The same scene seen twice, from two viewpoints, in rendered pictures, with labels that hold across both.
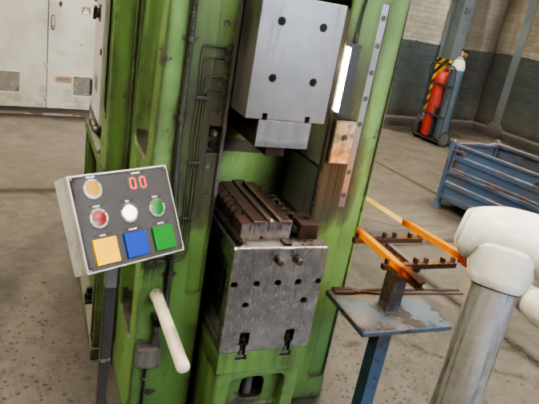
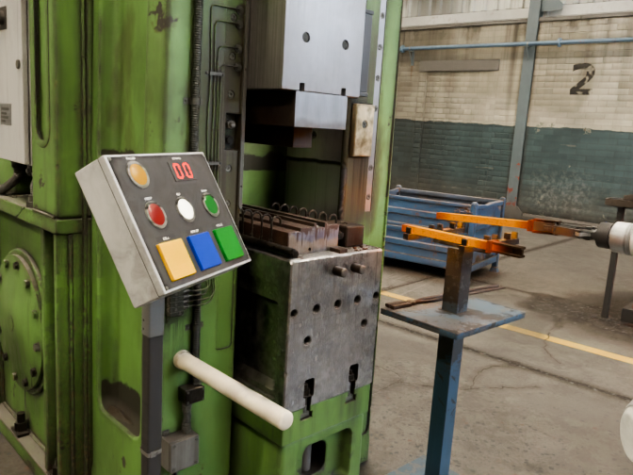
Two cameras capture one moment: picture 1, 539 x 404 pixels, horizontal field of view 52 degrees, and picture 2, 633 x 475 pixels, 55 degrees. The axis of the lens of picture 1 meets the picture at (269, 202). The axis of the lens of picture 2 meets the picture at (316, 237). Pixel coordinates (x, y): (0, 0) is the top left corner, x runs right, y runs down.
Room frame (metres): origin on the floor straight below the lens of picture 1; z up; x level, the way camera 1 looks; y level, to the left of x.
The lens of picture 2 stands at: (0.25, 0.55, 1.28)
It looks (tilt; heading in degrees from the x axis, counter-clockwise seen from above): 10 degrees down; 341
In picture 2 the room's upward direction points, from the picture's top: 4 degrees clockwise
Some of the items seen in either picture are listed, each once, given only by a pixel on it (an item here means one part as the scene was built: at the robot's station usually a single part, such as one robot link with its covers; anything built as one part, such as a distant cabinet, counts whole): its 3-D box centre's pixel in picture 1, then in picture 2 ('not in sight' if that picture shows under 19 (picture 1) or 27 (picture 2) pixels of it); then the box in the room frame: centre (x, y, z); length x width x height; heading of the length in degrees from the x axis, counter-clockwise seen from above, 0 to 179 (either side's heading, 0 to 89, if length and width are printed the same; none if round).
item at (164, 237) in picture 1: (163, 237); (227, 243); (1.57, 0.30, 1.01); 0.07 x 0.05 x 0.07; 140
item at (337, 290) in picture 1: (399, 291); (450, 295); (2.07, -0.59, 0.71); 0.60 x 0.04 x 0.01; 109
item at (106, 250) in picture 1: (106, 251); (174, 260); (1.41, 0.43, 1.01); 0.07 x 0.05 x 0.07; 140
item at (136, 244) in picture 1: (135, 244); (202, 251); (1.49, 0.37, 1.01); 0.07 x 0.05 x 0.07; 140
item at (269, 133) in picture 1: (261, 119); (273, 109); (2.07, 0.08, 1.32); 0.42 x 0.20 x 0.10; 25
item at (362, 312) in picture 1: (387, 309); (453, 312); (1.93, -0.53, 0.70); 0.40 x 0.30 x 0.02; 114
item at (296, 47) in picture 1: (283, 54); (288, 25); (2.09, 0.04, 1.56); 0.42 x 0.39 x 0.40; 25
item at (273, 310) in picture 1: (249, 264); (275, 303); (2.11, 0.04, 0.69); 0.56 x 0.38 x 0.45; 25
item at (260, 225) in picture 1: (247, 208); (267, 226); (2.07, 0.08, 0.96); 0.42 x 0.20 x 0.09; 25
